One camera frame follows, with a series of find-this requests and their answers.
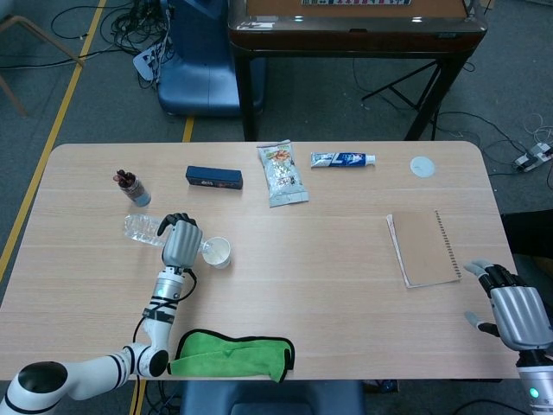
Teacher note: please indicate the grey power strip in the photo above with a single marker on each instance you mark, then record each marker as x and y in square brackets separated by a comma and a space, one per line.
[533, 156]

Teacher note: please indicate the silver snack bag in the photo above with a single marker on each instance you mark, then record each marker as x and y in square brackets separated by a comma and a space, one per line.
[283, 173]

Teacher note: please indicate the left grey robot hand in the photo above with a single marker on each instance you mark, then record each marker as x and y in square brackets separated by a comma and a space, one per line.
[183, 244]

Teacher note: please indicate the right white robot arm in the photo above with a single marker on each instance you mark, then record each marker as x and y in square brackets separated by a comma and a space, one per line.
[535, 384]

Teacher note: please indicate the white paper cup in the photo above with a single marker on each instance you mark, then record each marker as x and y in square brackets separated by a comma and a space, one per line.
[222, 259]

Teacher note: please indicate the dark blue rectangular box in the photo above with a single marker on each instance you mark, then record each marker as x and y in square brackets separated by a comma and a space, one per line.
[214, 176]

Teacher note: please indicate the brown spiral notebook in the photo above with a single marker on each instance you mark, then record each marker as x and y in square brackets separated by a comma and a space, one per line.
[425, 248]

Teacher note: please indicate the small jar with red sticks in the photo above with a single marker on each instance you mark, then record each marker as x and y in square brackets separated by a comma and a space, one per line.
[136, 190]

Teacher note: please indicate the blue white toothpaste tube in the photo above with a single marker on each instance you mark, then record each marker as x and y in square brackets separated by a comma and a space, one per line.
[341, 160]

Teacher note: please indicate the face-up mahjong tile row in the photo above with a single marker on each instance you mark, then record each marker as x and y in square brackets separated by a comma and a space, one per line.
[354, 2]

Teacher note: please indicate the blue machine base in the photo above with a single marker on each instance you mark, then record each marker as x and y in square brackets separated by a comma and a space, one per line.
[198, 65]

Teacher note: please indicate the transparent plastic bottle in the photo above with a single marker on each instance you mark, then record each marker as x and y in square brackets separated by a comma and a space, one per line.
[140, 229]

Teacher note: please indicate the green microfiber cloth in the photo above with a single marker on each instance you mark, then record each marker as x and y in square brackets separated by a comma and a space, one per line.
[233, 356]

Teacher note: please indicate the dark wooden mahjong table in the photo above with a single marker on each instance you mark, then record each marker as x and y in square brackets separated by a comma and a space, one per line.
[354, 39]

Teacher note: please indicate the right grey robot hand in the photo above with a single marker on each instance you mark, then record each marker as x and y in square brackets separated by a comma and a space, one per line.
[520, 317]

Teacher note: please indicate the white power strip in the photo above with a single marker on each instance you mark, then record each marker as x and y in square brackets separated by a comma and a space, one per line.
[144, 62]

